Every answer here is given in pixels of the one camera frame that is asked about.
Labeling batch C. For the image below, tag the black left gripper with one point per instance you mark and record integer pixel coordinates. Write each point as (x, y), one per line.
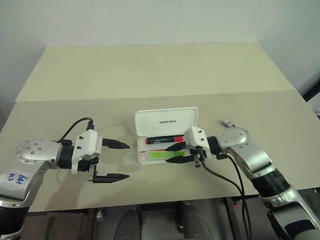
(85, 165)

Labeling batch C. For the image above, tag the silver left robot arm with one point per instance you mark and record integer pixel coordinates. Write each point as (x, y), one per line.
(30, 155)

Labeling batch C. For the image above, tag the green marker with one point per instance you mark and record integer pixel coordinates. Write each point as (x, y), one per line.
(156, 155)

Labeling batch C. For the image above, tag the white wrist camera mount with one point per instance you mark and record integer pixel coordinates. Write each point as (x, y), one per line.
(196, 138)
(86, 146)

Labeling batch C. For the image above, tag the small grey metal clip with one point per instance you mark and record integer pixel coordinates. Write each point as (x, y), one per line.
(227, 123)

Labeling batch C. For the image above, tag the dark rounded shape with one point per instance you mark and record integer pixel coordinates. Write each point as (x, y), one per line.
(130, 223)

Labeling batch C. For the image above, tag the black metal table frame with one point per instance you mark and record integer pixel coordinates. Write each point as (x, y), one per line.
(232, 217)

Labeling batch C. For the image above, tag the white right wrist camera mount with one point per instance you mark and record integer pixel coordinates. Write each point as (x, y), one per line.
(196, 138)

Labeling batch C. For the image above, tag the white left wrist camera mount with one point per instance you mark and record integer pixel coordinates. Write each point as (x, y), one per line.
(86, 146)

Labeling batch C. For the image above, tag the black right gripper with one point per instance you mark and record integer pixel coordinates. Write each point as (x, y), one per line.
(192, 153)

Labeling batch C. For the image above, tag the white plastic pencil case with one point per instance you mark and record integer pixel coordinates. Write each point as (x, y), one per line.
(162, 122)

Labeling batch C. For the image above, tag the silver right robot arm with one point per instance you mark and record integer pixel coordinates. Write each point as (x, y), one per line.
(252, 155)

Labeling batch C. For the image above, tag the black metal stand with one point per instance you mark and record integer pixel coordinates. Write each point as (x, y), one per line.
(312, 95)

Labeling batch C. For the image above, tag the red marker with black label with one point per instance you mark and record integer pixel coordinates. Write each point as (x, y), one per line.
(162, 140)

